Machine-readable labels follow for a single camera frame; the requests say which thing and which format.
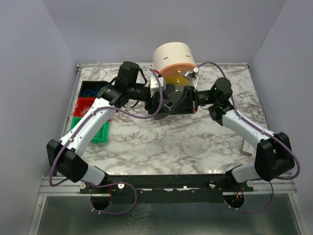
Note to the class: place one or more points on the cream cylindrical drawer cabinet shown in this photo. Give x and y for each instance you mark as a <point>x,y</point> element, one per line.
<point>172,60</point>

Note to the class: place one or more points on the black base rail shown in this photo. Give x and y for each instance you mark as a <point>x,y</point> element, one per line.
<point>187,188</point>

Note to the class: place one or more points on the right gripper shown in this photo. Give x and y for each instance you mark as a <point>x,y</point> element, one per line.
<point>191,98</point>

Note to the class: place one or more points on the green storage bin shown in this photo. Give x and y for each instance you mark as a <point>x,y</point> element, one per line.
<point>100,137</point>

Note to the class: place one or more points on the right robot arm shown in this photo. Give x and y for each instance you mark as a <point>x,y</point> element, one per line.
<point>273,151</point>

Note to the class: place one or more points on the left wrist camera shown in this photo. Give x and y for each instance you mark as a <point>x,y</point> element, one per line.
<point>157,83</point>

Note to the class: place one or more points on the black cable spool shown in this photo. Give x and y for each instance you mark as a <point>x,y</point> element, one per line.
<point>171,95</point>

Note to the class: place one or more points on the small white cardboard box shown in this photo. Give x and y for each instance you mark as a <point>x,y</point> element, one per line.
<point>247,148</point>

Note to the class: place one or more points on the clear plastic strip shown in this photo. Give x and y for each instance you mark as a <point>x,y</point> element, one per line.
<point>95,71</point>

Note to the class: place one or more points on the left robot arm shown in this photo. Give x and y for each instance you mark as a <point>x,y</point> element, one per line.
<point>65,155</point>

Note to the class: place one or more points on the white flat packet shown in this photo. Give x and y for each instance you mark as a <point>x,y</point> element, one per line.
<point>146,67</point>

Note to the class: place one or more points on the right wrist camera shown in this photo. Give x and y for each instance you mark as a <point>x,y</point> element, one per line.
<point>192,77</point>

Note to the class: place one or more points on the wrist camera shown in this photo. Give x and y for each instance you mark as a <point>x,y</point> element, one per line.
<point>192,77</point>
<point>157,83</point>

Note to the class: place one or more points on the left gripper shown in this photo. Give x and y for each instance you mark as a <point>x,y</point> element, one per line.
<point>153,102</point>

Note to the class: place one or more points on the red storage bin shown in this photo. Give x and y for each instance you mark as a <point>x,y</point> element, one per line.
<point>82,106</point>

